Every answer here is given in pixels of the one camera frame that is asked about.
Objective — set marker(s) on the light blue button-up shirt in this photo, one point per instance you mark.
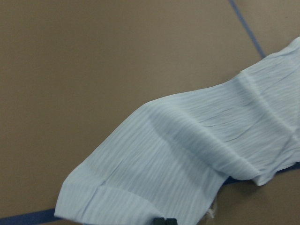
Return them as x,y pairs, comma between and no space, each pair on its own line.
171,156

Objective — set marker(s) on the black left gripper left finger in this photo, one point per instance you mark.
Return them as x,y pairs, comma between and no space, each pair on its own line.
159,221

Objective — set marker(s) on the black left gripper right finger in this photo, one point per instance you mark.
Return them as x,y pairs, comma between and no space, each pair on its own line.
171,221

